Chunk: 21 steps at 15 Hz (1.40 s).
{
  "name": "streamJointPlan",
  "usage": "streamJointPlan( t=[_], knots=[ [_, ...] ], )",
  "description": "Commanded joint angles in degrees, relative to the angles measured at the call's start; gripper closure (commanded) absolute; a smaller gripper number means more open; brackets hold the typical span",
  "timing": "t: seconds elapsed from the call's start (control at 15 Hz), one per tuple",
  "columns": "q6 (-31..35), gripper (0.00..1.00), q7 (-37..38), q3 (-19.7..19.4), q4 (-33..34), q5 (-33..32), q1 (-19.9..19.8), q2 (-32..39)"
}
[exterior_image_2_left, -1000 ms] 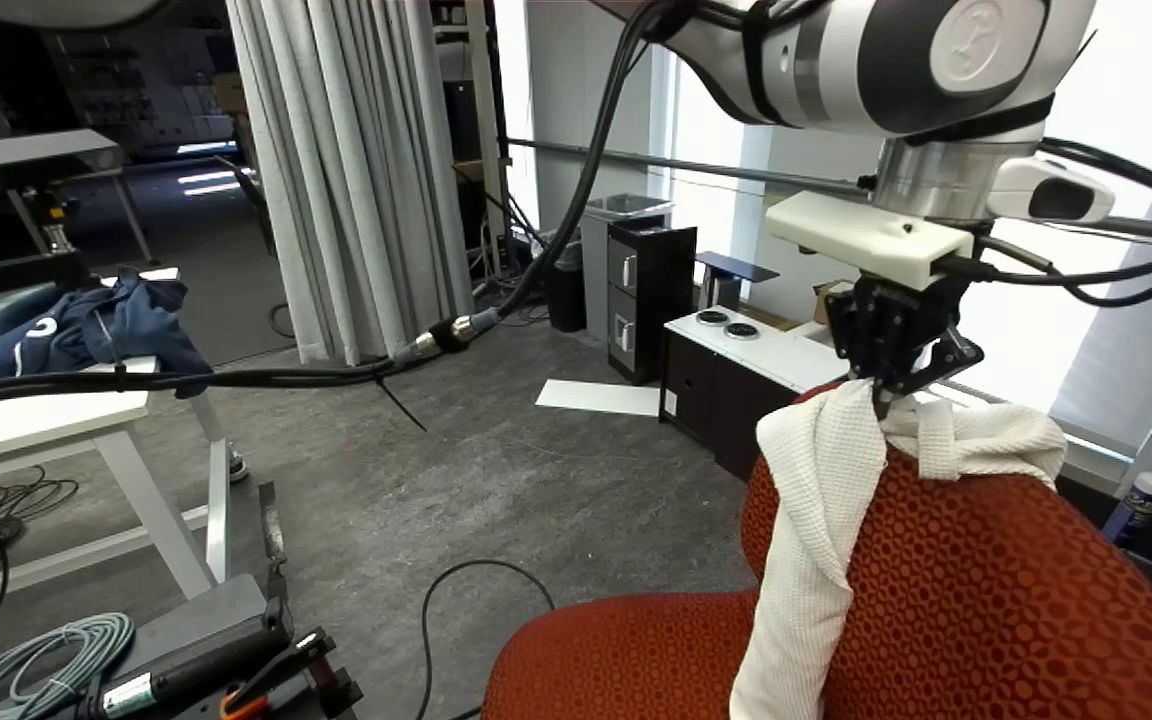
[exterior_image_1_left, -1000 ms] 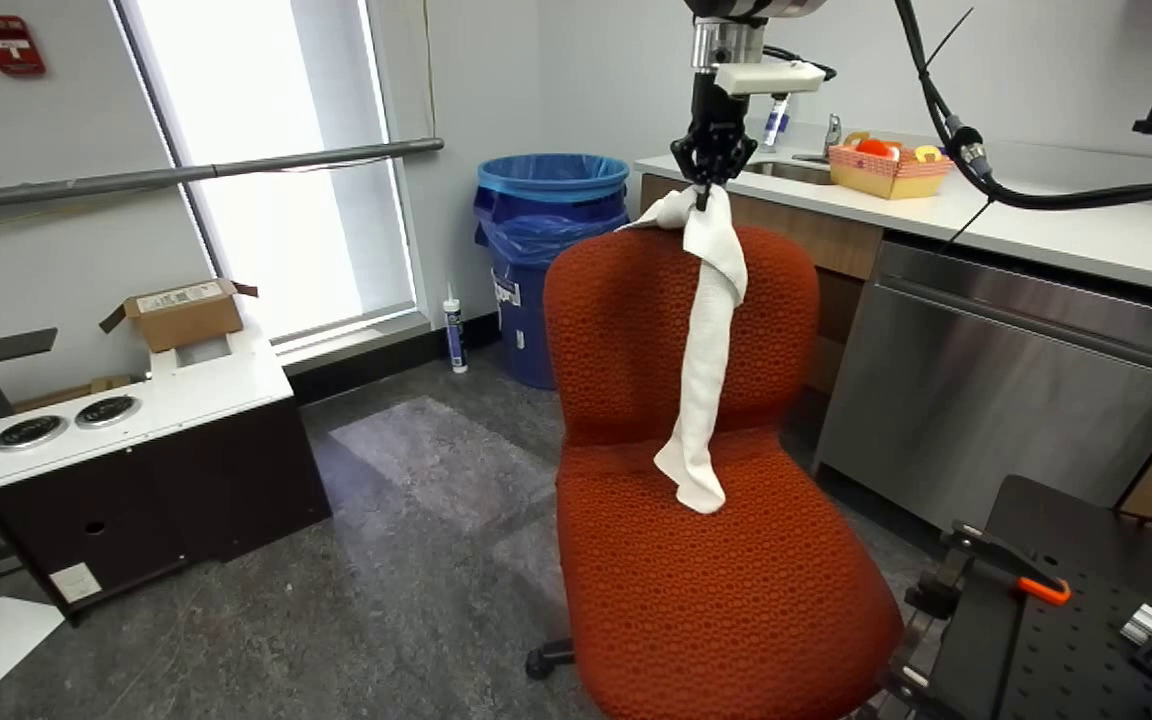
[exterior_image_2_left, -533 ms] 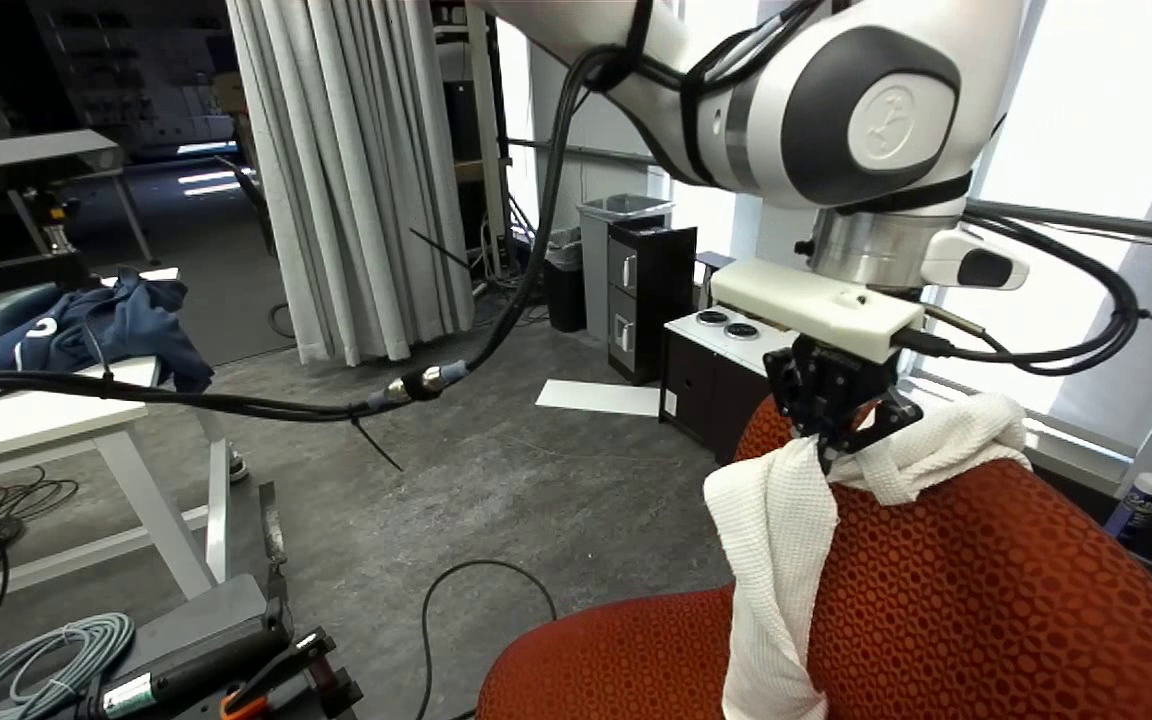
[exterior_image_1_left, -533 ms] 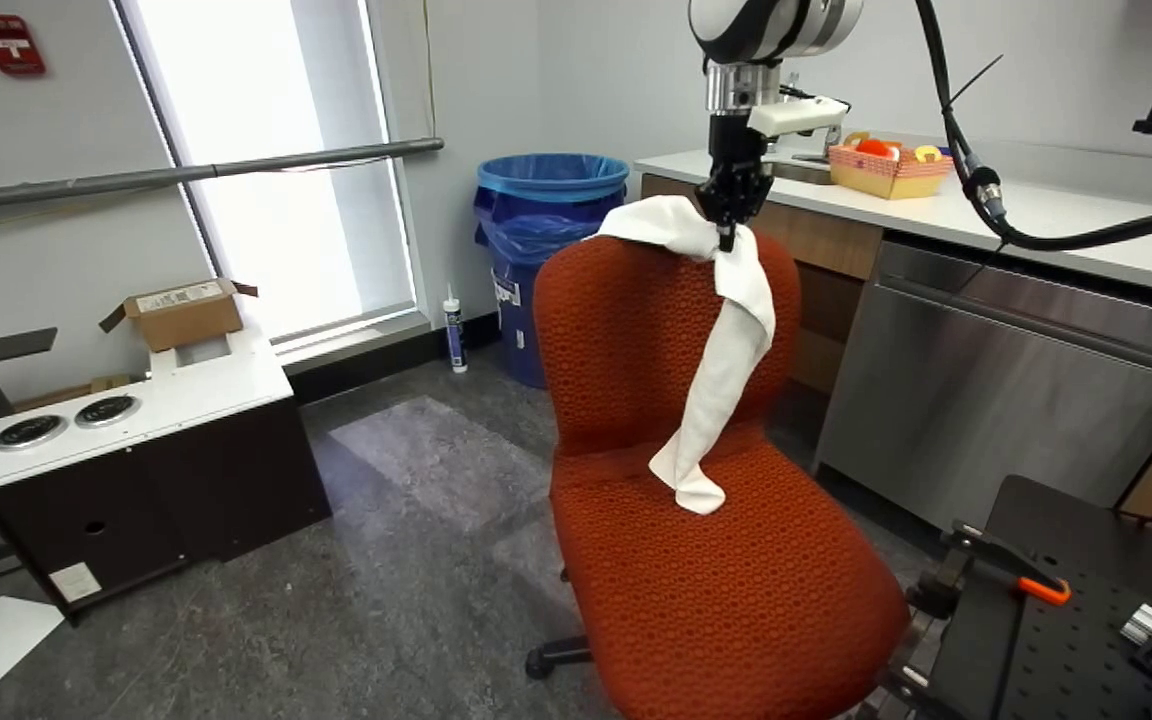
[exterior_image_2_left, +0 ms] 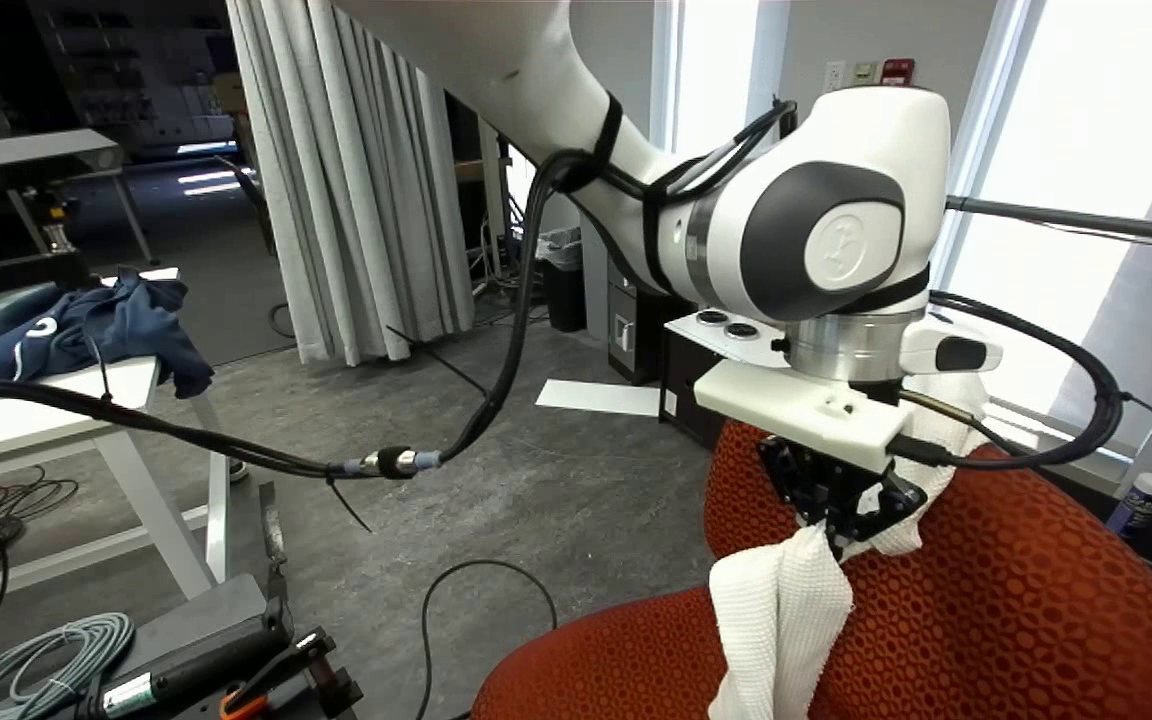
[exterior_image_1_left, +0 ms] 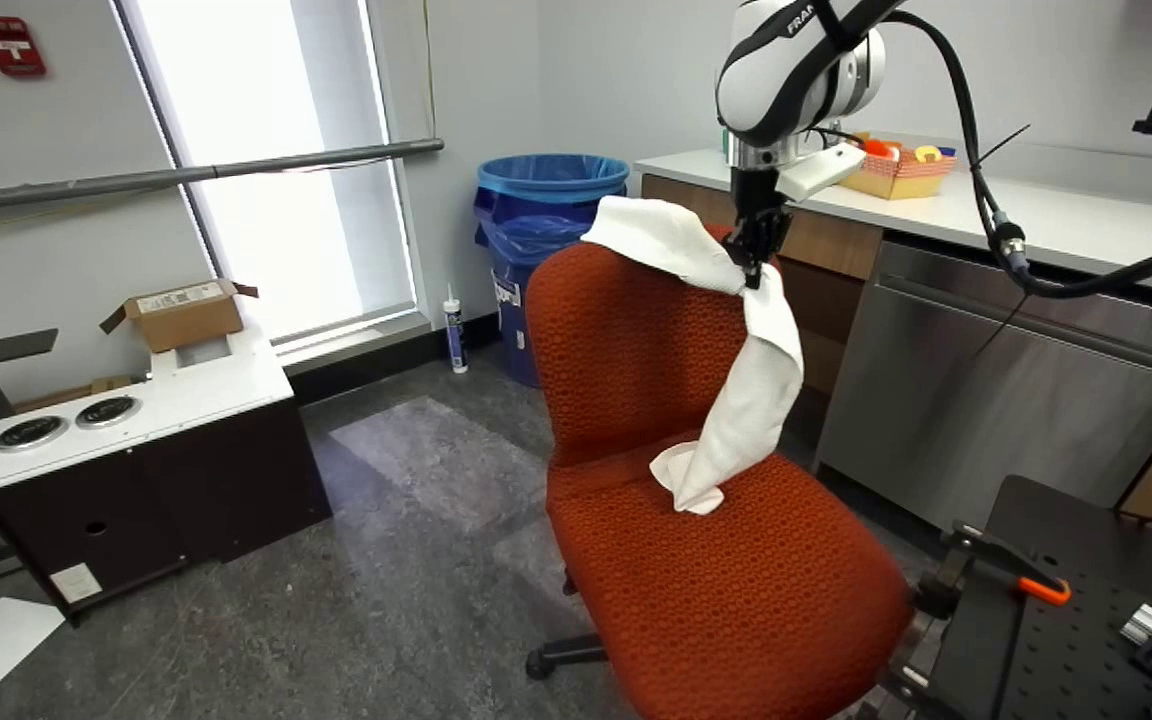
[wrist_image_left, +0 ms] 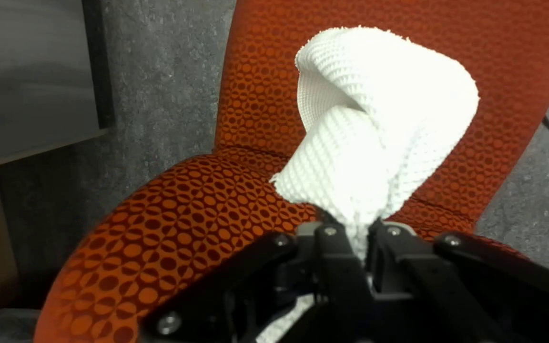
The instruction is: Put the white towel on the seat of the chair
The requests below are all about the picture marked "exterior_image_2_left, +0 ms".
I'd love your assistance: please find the black clamp with orange handle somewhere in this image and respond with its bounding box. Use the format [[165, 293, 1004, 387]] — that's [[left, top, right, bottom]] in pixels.
[[92, 625, 367, 720]]

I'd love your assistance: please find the white board on floor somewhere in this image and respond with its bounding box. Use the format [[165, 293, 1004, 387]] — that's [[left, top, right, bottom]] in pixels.
[[534, 377, 670, 426]]

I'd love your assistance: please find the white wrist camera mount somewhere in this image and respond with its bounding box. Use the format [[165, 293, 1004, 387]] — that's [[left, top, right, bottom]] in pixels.
[[692, 361, 917, 478]]

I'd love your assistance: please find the white folding table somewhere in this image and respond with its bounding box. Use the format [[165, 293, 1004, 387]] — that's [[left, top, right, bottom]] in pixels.
[[0, 265, 257, 609]]

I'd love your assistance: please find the navy blue cloth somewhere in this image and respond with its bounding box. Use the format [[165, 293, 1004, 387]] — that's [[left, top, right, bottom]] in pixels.
[[0, 271, 221, 404]]

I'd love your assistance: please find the black floor cable loop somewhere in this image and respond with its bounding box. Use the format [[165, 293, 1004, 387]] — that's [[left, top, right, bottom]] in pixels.
[[411, 552, 564, 720]]

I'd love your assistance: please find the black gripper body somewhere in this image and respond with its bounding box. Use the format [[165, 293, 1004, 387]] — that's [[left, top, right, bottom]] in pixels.
[[755, 436, 934, 523]]

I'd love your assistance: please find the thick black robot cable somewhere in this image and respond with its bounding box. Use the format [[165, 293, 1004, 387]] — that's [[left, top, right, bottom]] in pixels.
[[0, 98, 1127, 489]]

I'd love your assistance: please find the grey curtain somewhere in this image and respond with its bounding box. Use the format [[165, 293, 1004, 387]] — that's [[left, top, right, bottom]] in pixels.
[[224, 0, 479, 373]]

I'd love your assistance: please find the coiled grey-blue cable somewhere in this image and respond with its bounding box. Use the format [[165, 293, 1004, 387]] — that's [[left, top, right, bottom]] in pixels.
[[0, 609, 142, 720]]

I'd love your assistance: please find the white towel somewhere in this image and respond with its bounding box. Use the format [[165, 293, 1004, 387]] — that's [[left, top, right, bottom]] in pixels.
[[706, 377, 992, 720]]

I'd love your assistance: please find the red fabric office chair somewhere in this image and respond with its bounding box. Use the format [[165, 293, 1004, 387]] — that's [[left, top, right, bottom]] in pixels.
[[470, 415, 1152, 720]]

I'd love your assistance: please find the grey wall rail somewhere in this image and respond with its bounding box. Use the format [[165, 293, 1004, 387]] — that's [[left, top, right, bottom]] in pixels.
[[946, 191, 1152, 254]]

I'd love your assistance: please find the small black waste bin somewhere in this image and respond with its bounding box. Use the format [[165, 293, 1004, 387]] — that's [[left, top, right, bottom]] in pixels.
[[544, 256, 592, 338]]

